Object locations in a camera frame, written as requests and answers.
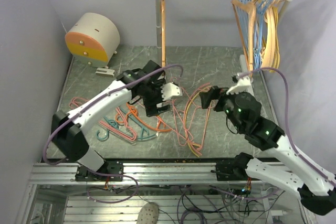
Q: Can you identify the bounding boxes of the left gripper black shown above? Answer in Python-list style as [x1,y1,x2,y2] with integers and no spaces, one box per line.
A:
[143,78,171,116]

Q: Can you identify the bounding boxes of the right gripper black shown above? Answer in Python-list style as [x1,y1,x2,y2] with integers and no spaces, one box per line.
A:
[199,85,245,132]

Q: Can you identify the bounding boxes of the brown wooden hanger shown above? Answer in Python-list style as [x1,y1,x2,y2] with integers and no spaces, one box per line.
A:
[161,0,166,67]

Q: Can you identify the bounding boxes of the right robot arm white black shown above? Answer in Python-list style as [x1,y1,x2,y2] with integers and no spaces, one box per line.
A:
[200,86,335,216]

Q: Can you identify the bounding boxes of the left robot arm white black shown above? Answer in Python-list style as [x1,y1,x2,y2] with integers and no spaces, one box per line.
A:
[50,60,181,180]

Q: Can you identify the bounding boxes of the hung yellow hangers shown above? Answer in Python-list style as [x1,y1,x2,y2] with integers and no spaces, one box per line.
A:
[261,6,280,69]

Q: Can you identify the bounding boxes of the hung beige hangers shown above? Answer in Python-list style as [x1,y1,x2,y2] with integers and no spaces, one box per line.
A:
[261,0,282,69]

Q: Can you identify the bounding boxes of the hung blue hangers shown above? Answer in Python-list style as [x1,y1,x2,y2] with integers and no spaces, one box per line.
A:
[238,0,271,69]

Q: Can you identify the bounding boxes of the pink plastic curved hanger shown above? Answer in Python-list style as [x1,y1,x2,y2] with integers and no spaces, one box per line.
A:
[182,82,211,158]

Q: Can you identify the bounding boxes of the orange plastic hanger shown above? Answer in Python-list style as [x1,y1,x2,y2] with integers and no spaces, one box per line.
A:
[115,102,172,133]

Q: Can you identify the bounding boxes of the teal plastic hanger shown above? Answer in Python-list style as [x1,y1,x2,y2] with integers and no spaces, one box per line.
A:
[96,115,158,141]

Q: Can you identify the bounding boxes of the round beige drawer box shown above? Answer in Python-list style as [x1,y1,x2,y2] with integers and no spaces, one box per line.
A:
[65,13,120,68]

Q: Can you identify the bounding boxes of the white perforated shoe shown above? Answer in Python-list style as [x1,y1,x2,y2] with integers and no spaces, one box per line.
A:
[137,202,159,224]

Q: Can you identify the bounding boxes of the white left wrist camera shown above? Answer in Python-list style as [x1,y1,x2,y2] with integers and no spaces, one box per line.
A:
[161,82,182,101]

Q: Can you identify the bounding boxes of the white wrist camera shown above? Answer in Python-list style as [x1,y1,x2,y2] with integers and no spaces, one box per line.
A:
[161,82,182,101]
[226,73,251,95]

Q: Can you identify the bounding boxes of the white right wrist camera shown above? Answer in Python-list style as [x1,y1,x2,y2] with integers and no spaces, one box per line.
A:
[226,73,251,95]

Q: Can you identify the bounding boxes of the aluminium mounting rail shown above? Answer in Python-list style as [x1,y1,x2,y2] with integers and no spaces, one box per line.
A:
[28,158,233,186]

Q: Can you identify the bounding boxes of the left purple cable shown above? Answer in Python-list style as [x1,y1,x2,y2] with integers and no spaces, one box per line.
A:
[43,63,184,166]

